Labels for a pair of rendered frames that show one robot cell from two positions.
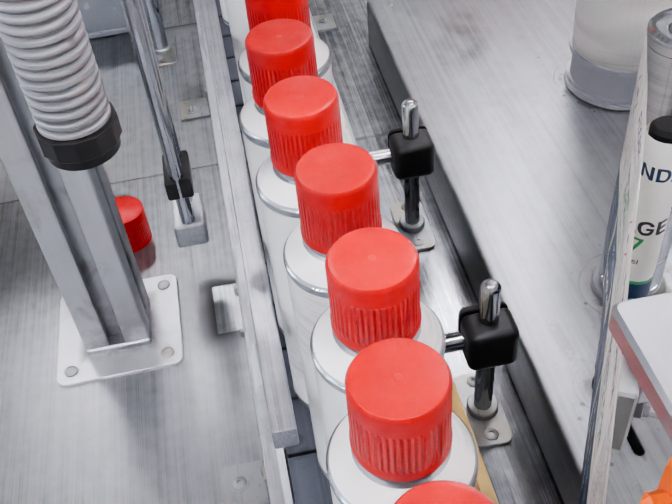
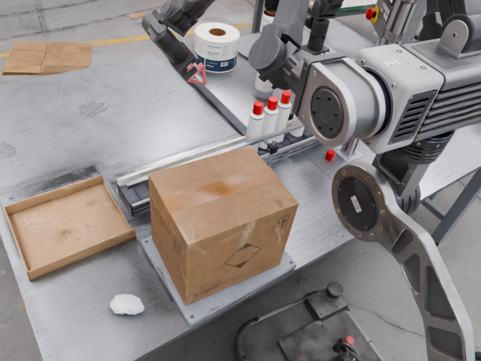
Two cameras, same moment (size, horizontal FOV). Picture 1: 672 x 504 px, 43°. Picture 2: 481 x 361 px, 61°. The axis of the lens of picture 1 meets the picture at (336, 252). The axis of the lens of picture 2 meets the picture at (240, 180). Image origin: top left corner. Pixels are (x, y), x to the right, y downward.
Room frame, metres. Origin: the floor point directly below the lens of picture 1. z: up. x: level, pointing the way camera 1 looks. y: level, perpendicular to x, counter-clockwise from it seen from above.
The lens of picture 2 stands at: (1.48, 1.02, 1.85)
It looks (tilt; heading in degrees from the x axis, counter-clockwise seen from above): 44 degrees down; 236
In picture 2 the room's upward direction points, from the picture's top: 9 degrees clockwise
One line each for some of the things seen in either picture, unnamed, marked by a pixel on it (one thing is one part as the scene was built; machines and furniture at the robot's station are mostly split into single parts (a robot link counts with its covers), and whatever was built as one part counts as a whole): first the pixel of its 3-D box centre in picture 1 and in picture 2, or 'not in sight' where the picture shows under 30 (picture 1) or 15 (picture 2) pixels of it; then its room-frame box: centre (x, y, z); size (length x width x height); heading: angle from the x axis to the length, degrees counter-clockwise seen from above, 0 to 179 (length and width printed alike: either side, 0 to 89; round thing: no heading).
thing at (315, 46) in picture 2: not in sight; (316, 43); (0.51, -0.09, 1.18); 0.10 x 0.07 x 0.07; 6
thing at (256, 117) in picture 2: not in sight; (254, 128); (0.82, 0.07, 0.98); 0.05 x 0.05 x 0.20
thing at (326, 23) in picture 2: not in sight; (318, 26); (0.51, -0.09, 1.25); 0.07 x 0.06 x 0.07; 90
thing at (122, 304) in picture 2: not in sight; (127, 305); (1.39, 0.46, 0.85); 0.08 x 0.07 x 0.04; 121
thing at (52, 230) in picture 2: not in sight; (69, 221); (1.47, 0.14, 0.85); 0.30 x 0.26 x 0.04; 7
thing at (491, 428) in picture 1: (482, 406); not in sight; (0.32, -0.08, 0.83); 0.06 x 0.03 x 0.01; 5
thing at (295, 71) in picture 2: not in sight; (308, 76); (0.99, 0.47, 1.45); 0.09 x 0.08 x 0.12; 0
